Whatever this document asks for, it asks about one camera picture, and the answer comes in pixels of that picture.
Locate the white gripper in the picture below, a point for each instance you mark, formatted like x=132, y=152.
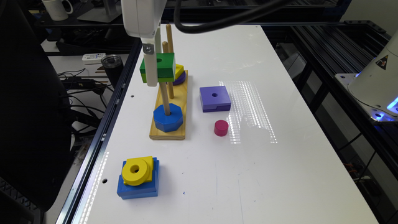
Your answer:
x=141, y=18

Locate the green square block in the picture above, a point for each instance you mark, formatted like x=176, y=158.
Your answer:
x=165, y=68

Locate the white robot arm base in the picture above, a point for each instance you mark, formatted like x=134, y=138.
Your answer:
x=375, y=87

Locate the small yellow square block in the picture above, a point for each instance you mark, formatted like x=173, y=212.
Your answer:
x=178, y=71

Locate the blue octagon block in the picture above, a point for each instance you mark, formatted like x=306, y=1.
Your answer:
x=168, y=123

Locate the purple square block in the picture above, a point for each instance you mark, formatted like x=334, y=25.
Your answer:
x=214, y=98

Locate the pink cylinder block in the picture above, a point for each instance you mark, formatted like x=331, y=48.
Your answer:
x=221, y=128

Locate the blue stepped square block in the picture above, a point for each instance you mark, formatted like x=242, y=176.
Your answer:
x=147, y=189

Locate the middle wooden peg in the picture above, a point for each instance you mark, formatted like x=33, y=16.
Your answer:
x=167, y=48

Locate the wooden peg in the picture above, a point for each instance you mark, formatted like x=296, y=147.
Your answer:
x=167, y=48
x=165, y=98
x=169, y=38

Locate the rear wooden peg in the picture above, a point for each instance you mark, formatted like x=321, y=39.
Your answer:
x=169, y=38

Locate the front wooden peg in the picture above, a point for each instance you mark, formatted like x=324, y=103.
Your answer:
x=165, y=98

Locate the purple round disc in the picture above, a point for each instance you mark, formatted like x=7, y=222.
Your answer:
x=180, y=79

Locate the black tumbler cup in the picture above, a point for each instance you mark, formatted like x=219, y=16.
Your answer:
x=113, y=66

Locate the white remote control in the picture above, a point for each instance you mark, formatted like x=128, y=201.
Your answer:
x=89, y=59

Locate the grey monitor stand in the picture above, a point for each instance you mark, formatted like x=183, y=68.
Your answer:
x=107, y=14

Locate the white mug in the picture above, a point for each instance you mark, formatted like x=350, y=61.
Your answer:
x=56, y=9

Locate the black office chair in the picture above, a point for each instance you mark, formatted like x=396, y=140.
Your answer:
x=35, y=133

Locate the yellow ring block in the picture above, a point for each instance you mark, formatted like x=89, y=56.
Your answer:
x=137, y=171

